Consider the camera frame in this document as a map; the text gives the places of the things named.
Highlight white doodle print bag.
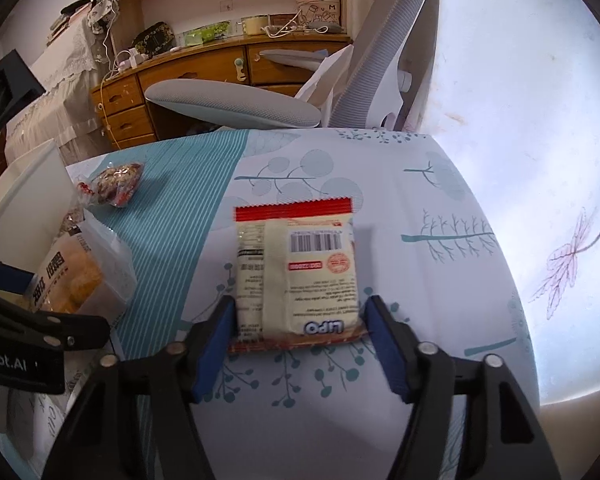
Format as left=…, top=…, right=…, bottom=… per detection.
left=296, top=0, right=342, bottom=28

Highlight dark grey panel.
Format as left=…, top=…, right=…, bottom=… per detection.
left=0, top=50, right=46, bottom=151

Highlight white plastic bin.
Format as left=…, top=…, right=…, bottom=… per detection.
left=0, top=139, right=88, bottom=266

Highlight grey office chair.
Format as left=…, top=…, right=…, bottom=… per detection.
left=144, top=0, right=441, bottom=133

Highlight white leaf print curtain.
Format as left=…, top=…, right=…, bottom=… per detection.
left=405, top=0, right=600, bottom=406

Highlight cream cup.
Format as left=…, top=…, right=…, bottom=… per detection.
left=241, top=15, right=270, bottom=36

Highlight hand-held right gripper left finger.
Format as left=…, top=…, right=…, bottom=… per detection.
left=40, top=295, right=238, bottom=480

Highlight white patterned hanging bag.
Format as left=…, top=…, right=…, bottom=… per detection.
left=87, top=0, right=118, bottom=32

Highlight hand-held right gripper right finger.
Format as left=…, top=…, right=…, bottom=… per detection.
left=362, top=295, right=553, bottom=480

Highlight white charger cables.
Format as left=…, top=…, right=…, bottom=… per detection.
left=265, top=21, right=306, bottom=39

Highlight leaf print tablecloth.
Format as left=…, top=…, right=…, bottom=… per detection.
left=0, top=127, right=541, bottom=480

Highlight white printed packet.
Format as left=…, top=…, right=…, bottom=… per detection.
left=5, top=390, right=76, bottom=461

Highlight clear orange bread packet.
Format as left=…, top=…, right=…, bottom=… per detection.
left=22, top=207, right=138, bottom=323

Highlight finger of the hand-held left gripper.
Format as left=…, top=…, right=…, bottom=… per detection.
left=0, top=254, right=112, bottom=352

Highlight white lace cover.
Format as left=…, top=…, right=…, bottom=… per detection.
left=5, top=10, right=116, bottom=161

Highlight wooden bookshelf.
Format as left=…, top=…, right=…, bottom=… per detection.
left=80, top=0, right=348, bottom=56

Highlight white plastic bag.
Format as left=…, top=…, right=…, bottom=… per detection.
left=295, top=45, right=356, bottom=111

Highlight white red-edged snack packet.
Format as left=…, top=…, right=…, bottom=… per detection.
left=226, top=196, right=368, bottom=356

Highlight wooden desk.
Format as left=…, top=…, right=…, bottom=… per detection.
left=90, top=35, right=353, bottom=151

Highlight black patterned pouch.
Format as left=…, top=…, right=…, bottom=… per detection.
left=131, top=22, right=175, bottom=53

